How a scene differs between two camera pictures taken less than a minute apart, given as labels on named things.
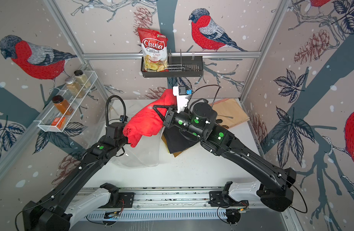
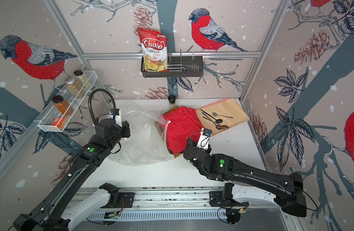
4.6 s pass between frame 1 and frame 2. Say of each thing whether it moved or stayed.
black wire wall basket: stayed
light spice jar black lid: stayed
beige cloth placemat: stayed
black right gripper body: moved
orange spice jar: stayed
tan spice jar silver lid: stayed
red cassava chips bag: stayed
